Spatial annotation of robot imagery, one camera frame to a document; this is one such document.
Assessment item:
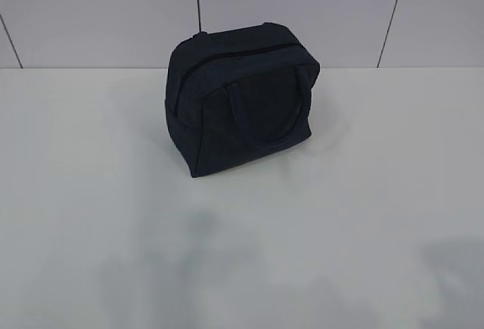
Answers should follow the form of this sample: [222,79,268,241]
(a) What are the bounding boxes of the dark navy insulated lunch bag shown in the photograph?
[165,23,320,178]

